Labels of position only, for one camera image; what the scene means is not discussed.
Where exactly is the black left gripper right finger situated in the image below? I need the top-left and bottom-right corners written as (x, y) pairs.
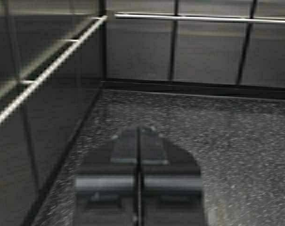
top-left (138, 127), bottom-right (207, 226)

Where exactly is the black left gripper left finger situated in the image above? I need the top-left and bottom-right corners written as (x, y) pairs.
top-left (73, 127), bottom-right (139, 226)

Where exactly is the elevator side handrail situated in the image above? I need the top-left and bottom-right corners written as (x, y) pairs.
top-left (0, 15), bottom-right (108, 125)

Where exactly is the elevator back handrail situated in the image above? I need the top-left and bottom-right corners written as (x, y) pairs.
top-left (114, 13), bottom-right (285, 25)

